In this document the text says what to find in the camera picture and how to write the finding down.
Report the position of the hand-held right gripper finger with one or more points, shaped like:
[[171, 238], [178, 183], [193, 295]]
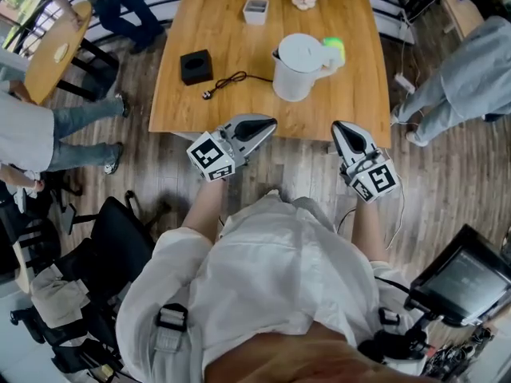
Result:
[[361, 140], [343, 142]]

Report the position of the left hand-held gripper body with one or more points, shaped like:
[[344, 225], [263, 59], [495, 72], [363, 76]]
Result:
[[209, 156]]

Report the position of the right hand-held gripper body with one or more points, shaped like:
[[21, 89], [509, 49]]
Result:
[[377, 182]]

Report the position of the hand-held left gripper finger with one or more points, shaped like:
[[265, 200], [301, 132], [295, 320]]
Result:
[[257, 136], [249, 120]]

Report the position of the white electric kettle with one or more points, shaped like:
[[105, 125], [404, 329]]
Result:
[[297, 60]]

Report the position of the person's right forearm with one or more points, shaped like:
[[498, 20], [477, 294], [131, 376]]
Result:
[[369, 230]]

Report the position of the person's left forearm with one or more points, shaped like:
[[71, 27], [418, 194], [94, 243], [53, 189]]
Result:
[[201, 210]]

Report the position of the person's light trousers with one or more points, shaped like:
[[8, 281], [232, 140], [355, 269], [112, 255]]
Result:
[[311, 210]]

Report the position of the white power strip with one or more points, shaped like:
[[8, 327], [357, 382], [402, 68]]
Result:
[[405, 83]]

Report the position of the black cube tissue box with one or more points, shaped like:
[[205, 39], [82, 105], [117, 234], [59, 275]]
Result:
[[196, 68]]

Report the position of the white divided organizer box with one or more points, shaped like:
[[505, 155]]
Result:
[[255, 12]]

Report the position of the person's white shirt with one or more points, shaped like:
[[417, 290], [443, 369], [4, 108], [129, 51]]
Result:
[[259, 273]]

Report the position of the black office chair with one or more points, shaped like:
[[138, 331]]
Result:
[[40, 230], [116, 245]]

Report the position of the black monitor screen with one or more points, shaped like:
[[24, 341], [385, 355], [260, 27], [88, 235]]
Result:
[[463, 281]]

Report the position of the light wooden desk white legs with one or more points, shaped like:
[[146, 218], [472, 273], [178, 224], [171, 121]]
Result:
[[459, 10]]

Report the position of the pale round coaster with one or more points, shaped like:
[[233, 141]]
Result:
[[62, 52]]

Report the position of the round wooden side table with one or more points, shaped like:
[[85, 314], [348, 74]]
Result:
[[48, 66]]

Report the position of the beige cloth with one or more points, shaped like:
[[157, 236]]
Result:
[[56, 293]]

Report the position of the black camera stand rig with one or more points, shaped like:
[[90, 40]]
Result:
[[399, 347]]

